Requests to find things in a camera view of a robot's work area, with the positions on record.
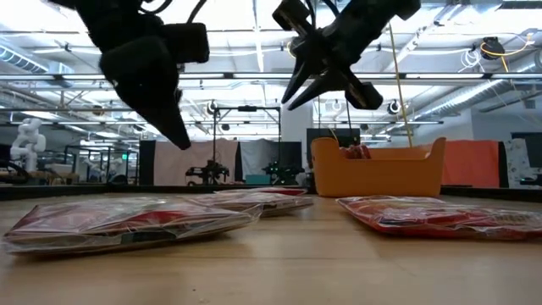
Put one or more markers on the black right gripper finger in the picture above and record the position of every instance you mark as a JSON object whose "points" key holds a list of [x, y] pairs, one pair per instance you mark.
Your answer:
{"points": [[302, 76], [319, 90]]}

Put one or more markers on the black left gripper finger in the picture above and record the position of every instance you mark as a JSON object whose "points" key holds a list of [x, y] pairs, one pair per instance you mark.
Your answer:
{"points": [[169, 123]]}

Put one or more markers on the red popcorn bag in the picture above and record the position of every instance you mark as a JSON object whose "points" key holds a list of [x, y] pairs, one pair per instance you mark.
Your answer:
{"points": [[275, 191], [348, 153], [262, 204], [363, 151], [440, 218], [127, 224]]}

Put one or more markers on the orange plastic basket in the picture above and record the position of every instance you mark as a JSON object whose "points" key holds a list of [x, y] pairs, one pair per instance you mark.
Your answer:
{"points": [[381, 175]]}

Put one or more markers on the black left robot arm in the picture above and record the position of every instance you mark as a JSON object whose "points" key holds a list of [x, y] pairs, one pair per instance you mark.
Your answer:
{"points": [[106, 17]]}

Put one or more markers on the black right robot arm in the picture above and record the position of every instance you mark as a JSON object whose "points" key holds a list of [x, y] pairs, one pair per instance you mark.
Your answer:
{"points": [[408, 6]]}

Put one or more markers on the black monitor screen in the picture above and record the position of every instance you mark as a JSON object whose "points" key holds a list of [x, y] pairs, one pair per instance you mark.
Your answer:
{"points": [[322, 133]]}

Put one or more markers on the black partition panel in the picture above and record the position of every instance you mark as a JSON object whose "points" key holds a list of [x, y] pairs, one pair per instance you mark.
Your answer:
{"points": [[147, 163]]}

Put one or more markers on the pale pink curtain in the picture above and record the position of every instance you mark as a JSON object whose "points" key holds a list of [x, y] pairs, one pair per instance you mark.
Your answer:
{"points": [[203, 163]]}

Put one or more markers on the grey curtain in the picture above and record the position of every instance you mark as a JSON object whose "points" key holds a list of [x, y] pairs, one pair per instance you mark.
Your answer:
{"points": [[254, 154]]}

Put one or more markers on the black robot with green lights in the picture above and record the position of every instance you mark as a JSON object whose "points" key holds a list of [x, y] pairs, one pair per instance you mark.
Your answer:
{"points": [[281, 173]]}

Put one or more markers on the teal box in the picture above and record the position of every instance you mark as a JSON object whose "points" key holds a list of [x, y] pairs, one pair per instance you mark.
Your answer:
{"points": [[258, 179]]}

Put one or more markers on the white humanoid robot figure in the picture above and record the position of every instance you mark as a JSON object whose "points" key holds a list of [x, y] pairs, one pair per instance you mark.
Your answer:
{"points": [[29, 144]]}

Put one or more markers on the orange curtain panel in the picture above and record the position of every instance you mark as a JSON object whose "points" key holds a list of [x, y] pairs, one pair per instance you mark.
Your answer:
{"points": [[470, 165]]}

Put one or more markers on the white patterned curtain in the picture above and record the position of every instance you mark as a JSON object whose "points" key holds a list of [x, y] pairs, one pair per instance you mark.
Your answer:
{"points": [[514, 165]]}

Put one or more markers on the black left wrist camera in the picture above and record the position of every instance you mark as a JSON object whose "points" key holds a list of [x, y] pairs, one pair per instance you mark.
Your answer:
{"points": [[188, 42]]}

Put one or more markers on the black robot workstation frame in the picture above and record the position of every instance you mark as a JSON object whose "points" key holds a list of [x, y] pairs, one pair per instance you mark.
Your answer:
{"points": [[207, 173]]}

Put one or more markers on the silver ceiling air duct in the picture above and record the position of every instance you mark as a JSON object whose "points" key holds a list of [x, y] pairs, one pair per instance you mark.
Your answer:
{"points": [[21, 61], [487, 91]]}

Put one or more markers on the black aluminium table frame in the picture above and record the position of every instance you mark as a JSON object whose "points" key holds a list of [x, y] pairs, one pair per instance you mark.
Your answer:
{"points": [[63, 191]]}

